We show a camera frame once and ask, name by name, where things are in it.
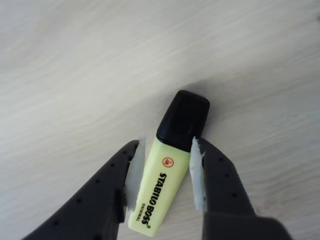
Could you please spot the grey padded gripper finger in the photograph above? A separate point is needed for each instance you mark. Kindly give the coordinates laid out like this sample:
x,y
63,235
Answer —
x,y
95,200
225,200

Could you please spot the yellow highlighter with black cap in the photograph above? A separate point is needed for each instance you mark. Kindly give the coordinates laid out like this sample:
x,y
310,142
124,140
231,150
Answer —
x,y
160,180

